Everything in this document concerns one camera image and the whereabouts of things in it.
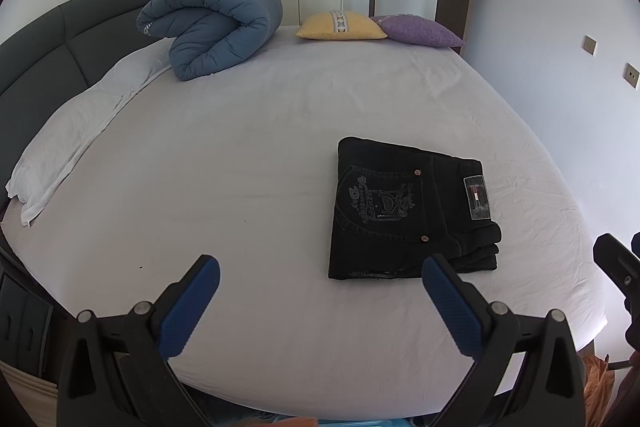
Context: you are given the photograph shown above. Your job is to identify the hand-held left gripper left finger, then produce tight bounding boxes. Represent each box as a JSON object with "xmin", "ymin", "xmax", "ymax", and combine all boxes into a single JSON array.
[{"xmin": 56, "ymin": 254, "xmax": 221, "ymax": 427}]

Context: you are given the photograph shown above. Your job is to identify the grey upholstered headboard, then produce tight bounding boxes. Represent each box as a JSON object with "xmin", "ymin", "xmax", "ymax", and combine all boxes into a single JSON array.
[{"xmin": 0, "ymin": 0, "xmax": 164, "ymax": 152}]

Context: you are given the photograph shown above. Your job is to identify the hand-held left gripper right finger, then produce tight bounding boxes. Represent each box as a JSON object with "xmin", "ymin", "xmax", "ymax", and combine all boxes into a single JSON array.
[{"xmin": 421, "ymin": 253, "xmax": 587, "ymax": 427}]

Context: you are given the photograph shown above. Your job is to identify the black jeans pants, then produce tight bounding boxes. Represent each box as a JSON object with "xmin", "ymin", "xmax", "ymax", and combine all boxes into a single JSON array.
[{"xmin": 327, "ymin": 136, "xmax": 502, "ymax": 281}]

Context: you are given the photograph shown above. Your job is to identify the white bed pillows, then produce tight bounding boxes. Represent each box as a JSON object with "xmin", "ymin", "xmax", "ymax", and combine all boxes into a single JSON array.
[{"xmin": 5, "ymin": 39, "xmax": 174, "ymax": 228}]

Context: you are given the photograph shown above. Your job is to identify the blue folded duvet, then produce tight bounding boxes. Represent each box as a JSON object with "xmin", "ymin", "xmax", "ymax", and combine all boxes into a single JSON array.
[{"xmin": 136, "ymin": 0, "xmax": 284, "ymax": 82}]

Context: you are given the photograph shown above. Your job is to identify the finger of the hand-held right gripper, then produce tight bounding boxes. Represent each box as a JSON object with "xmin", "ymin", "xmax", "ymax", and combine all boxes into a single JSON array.
[{"xmin": 593, "ymin": 233, "xmax": 640, "ymax": 303}]

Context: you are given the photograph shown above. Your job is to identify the dark grey nightstand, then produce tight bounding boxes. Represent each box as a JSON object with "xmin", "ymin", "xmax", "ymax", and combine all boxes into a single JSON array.
[{"xmin": 0, "ymin": 256, "xmax": 56, "ymax": 389}]

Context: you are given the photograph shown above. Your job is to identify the yellow pillow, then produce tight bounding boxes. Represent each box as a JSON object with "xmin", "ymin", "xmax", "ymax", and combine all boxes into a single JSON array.
[{"xmin": 295, "ymin": 10, "xmax": 389, "ymax": 42}]

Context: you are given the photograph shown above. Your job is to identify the bed with white sheet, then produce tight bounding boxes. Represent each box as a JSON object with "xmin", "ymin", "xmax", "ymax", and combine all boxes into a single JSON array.
[{"xmin": 0, "ymin": 24, "xmax": 609, "ymax": 423}]

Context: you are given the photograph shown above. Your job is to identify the purple pillow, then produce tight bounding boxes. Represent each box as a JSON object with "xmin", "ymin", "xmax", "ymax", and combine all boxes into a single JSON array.
[{"xmin": 372, "ymin": 14, "xmax": 465, "ymax": 49}]

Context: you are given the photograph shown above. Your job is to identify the orange cloth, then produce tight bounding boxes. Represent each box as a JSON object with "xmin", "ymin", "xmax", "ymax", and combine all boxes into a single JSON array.
[{"xmin": 581, "ymin": 353, "xmax": 619, "ymax": 427}]

